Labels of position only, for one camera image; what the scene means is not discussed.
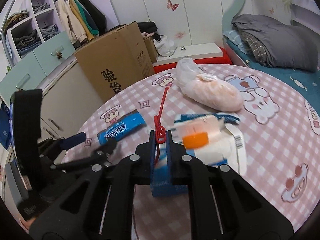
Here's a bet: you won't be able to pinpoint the red string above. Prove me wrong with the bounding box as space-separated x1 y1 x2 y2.
152 85 173 165

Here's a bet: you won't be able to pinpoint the beige floor cabinet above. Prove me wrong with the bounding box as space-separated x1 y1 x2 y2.
39 62 103 142

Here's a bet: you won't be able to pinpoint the blue snack wrapper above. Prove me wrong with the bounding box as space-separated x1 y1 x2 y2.
97 109 146 145

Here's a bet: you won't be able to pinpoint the blue white box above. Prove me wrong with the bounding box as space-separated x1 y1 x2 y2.
150 144 188 197

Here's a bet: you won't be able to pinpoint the mint drawer unit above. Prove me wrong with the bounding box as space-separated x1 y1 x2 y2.
1 31 75 103

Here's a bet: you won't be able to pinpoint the orange cap bottle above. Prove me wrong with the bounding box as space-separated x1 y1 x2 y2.
177 119 225 150

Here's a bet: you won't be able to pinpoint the pinecone ornament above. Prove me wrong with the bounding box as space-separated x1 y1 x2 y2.
56 52 62 59

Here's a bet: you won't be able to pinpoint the pink checkered bed sheet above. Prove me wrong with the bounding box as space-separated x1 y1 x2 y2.
64 64 319 230

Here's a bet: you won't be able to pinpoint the tall cardboard box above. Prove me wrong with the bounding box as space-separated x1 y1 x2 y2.
74 22 155 102

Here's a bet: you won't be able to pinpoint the pink stuffed plastic bag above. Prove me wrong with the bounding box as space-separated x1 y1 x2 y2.
176 58 244 112

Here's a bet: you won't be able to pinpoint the hanging clothes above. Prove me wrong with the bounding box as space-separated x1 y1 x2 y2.
55 0 107 48

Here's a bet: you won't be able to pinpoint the white bag on shelf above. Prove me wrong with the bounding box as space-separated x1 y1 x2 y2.
153 35 177 57

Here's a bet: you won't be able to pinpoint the red storage box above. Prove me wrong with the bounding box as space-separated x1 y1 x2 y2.
152 42 233 74

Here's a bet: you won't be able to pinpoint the grey folded quilt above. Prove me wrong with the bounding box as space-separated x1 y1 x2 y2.
232 14 318 73

